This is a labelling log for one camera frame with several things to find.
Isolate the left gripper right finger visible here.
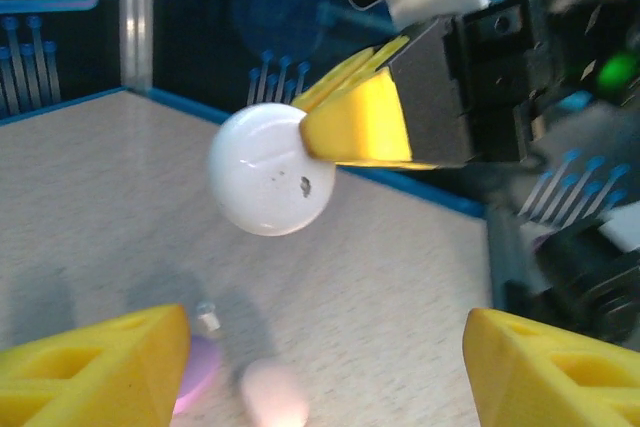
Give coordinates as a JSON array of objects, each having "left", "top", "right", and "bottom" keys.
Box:
[{"left": 462, "top": 307, "right": 640, "bottom": 427}]

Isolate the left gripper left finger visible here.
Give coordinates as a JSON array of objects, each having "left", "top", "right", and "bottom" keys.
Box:
[{"left": 0, "top": 303, "right": 192, "bottom": 427}]

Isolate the mauve purple earbuds case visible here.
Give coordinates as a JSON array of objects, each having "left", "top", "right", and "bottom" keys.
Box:
[{"left": 172, "top": 335, "right": 225, "bottom": 417}]

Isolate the white round cap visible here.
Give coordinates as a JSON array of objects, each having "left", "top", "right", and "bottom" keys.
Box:
[{"left": 206, "top": 102, "right": 338, "bottom": 238}]

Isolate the pink earbuds case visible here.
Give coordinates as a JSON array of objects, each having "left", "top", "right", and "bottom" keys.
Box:
[{"left": 238, "top": 359, "right": 311, "bottom": 427}]

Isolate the white earbud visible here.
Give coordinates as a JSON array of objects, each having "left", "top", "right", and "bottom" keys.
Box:
[{"left": 194, "top": 300, "right": 222, "bottom": 334}]

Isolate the aluminium frame post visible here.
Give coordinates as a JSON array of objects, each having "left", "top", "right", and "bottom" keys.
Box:
[{"left": 118, "top": 0, "right": 154, "bottom": 94}]

